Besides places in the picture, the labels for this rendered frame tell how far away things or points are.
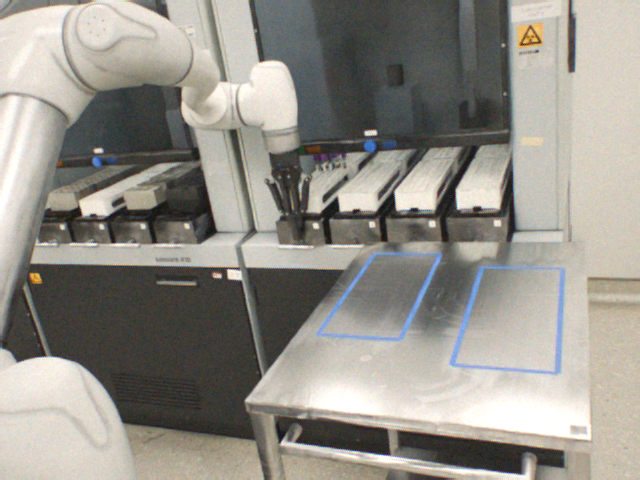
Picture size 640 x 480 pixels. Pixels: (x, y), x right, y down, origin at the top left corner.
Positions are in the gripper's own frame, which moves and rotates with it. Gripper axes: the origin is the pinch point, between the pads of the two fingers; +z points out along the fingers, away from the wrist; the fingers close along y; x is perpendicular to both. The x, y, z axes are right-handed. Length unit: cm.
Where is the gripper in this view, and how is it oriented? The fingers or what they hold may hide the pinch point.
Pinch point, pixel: (295, 226)
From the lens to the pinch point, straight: 163.6
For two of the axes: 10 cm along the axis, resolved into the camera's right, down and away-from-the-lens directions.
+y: -9.2, 0.0, 3.8
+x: -3.6, 3.8, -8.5
